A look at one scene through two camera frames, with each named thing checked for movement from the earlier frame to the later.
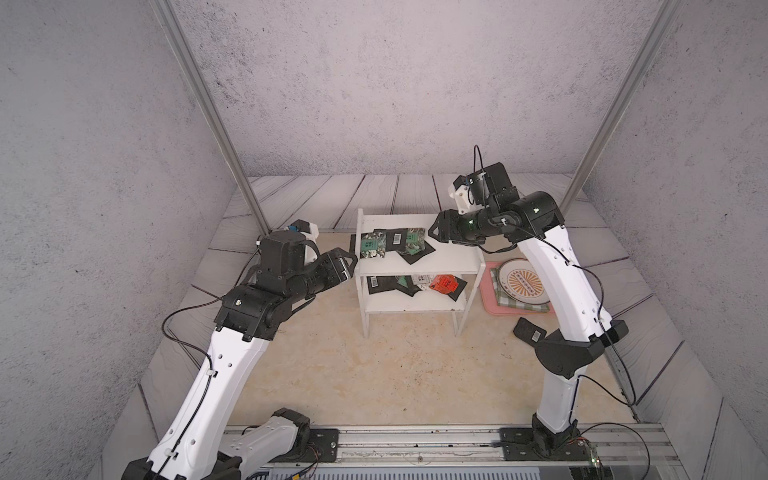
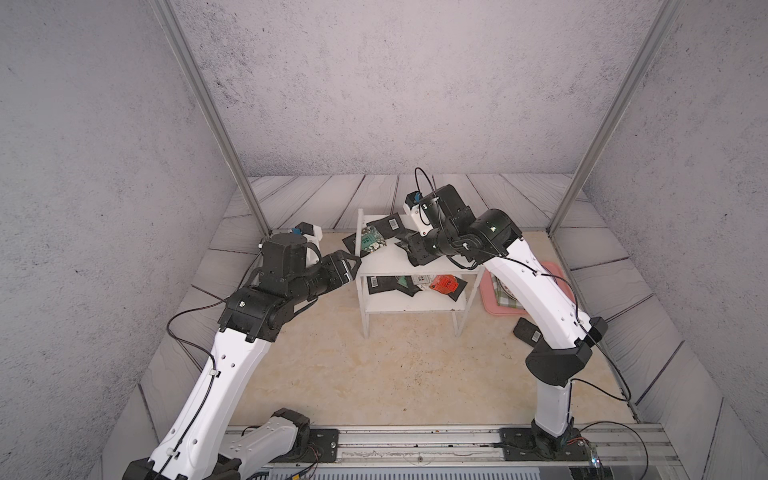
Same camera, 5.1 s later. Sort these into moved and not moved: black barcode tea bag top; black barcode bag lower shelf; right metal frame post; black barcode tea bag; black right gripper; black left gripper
Moved: black barcode tea bag top; black right gripper
Not moved: black left gripper; black barcode tea bag; black barcode bag lower shelf; right metal frame post
